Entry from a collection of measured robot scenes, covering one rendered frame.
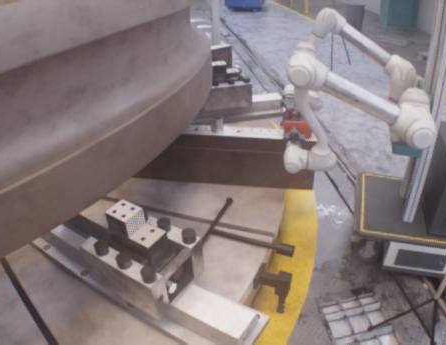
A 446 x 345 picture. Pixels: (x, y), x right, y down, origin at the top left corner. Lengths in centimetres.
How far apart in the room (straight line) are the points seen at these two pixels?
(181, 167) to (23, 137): 137
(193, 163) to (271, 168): 52
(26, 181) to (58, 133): 27
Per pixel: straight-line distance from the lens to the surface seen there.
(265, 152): 245
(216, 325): 163
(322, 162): 207
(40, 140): 156
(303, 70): 162
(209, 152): 251
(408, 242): 236
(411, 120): 176
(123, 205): 165
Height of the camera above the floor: 180
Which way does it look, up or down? 32 degrees down
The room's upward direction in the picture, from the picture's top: 3 degrees counter-clockwise
